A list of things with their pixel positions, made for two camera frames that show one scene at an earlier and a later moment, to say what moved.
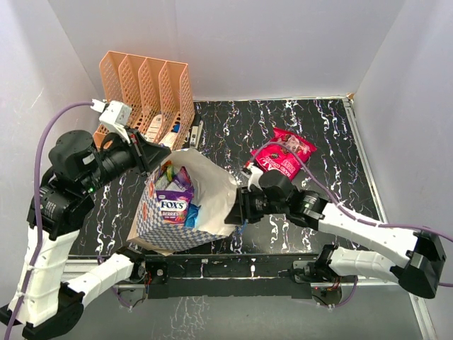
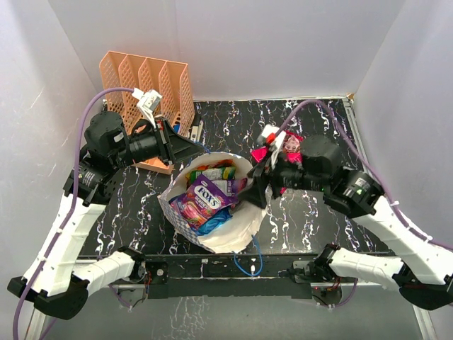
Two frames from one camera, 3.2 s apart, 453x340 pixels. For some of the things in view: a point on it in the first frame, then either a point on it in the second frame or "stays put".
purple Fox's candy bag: (173, 200) to (204, 197)
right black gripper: (242, 211) to (256, 193)
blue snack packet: (191, 215) to (213, 222)
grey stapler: (195, 134) stays put
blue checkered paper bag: (154, 232) to (240, 231)
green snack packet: (165, 171) to (220, 169)
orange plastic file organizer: (158, 92) stays put
